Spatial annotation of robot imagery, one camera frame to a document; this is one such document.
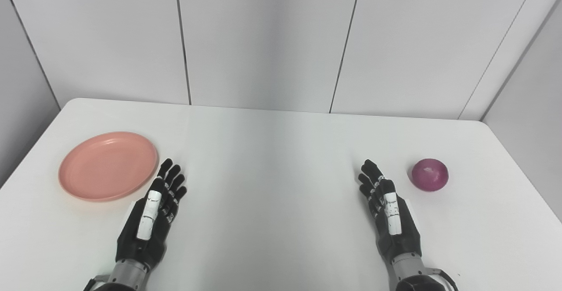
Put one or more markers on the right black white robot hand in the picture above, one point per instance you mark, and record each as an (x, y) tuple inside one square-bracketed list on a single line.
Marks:
[(393, 220)]

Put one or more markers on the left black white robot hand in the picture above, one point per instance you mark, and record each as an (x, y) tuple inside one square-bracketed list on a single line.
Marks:
[(149, 225)]

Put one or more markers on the purple red onion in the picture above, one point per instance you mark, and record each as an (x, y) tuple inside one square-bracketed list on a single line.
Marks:
[(430, 174)]

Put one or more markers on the pink round plate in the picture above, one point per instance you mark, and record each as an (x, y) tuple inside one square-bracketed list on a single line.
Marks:
[(108, 166)]

